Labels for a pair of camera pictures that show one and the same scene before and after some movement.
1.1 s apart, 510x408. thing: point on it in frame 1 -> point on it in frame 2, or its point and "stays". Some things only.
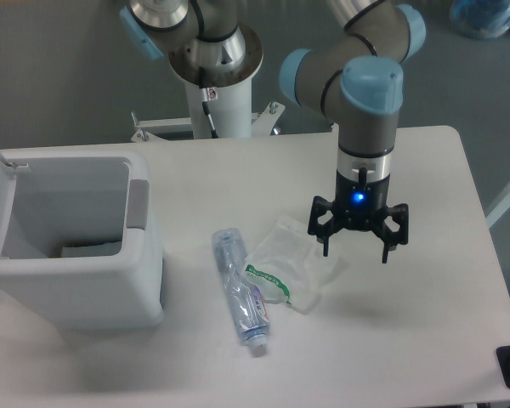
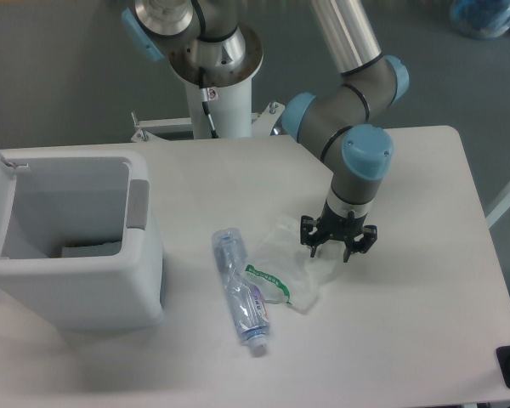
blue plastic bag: (488, 19) stays
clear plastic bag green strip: (286, 263) stays
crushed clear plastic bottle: (246, 301) stays
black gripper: (359, 206) -> (333, 226)
